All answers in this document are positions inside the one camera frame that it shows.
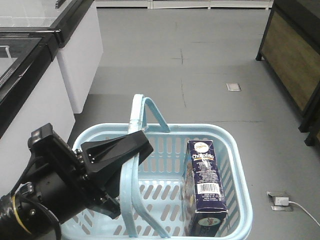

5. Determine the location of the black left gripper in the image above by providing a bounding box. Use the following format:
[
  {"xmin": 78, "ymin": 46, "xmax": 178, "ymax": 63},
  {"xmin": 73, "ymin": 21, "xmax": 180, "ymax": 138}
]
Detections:
[{"xmin": 14, "ymin": 130, "xmax": 154, "ymax": 224}]

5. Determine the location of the light blue plastic basket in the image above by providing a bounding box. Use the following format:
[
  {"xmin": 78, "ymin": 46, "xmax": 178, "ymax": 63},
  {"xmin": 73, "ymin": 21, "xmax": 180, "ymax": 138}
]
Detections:
[{"xmin": 61, "ymin": 94, "xmax": 253, "ymax": 240}]

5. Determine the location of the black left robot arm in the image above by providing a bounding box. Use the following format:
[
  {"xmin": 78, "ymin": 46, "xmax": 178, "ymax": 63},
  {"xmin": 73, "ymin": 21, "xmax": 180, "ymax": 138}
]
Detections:
[{"xmin": 0, "ymin": 124, "xmax": 153, "ymax": 240}]

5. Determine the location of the dark blue Chocofello cookie box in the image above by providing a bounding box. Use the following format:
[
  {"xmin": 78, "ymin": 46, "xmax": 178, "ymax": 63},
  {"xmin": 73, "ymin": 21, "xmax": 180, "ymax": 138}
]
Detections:
[{"xmin": 181, "ymin": 140, "xmax": 228, "ymax": 237}]

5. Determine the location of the near white chest freezer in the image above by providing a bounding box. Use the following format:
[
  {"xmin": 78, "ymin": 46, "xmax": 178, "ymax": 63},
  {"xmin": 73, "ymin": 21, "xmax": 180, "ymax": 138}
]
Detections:
[{"xmin": 0, "ymin": 34, "xmax": 75, "ymax": 195}]

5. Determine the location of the white chest freezer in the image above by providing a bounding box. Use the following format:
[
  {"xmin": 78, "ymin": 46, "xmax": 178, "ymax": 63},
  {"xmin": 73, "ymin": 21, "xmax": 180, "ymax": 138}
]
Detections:
[
  {"xmin": 0, "ymin": 0, "xmax": 104, "ymax": 114},
  {"xmin": 0, "ymin": 34, "xmax": 75, "ymax": 195}
]

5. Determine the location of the far white chest freezer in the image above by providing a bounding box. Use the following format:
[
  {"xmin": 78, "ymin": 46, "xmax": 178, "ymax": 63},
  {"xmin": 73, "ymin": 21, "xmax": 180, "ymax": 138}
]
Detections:
[{"xmin": 0, "ymin": 0, "xmax": 104, "ymax": 114}]

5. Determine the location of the far steel floor plate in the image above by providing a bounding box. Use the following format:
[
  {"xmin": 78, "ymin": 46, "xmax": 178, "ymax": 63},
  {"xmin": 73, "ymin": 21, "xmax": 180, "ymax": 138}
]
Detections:
[{"xmin": 226, "ymin": 82, "xmax": 242, "ymax": 92}]

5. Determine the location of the white power plug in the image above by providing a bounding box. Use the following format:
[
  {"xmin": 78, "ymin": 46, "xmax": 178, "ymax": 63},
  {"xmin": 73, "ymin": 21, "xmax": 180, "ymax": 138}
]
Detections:
[{"xmin": 272, "ymin": 196, "xmax": 289, "ymax": 207}]

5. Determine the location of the open floor socket box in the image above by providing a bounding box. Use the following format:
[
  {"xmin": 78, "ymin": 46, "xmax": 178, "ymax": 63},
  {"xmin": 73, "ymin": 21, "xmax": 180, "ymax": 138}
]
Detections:
[{"xmin": 266, "ymin": 191, "xmax": 293, "ymax": 212}]

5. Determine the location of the white shelf base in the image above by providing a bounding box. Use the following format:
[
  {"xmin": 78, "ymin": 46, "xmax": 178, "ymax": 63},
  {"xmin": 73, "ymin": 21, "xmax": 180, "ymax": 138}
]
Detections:
[{"xmin": 95, "ymin": 0, "xmax": 274, "ymax": 10}]

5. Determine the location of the black wooden display stand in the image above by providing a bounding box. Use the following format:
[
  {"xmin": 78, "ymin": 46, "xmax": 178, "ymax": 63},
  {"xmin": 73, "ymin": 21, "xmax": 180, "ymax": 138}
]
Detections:
[{"xmin": 255, "ymin": 0, "xmax": 320, "ymax": 146}]

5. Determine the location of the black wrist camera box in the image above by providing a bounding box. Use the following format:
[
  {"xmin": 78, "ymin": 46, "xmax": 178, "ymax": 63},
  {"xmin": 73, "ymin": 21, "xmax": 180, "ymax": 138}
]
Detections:
[{"xmin": 27, "ymin": 123, "xmax": 55, "ymax": 151}]

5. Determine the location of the white power cable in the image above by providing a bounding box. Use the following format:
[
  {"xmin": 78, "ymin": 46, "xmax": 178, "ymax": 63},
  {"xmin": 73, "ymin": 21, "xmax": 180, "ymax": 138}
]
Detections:
[{"xmin": 288, "ymin": 201, "xmax": 320, "ymax": 227}]

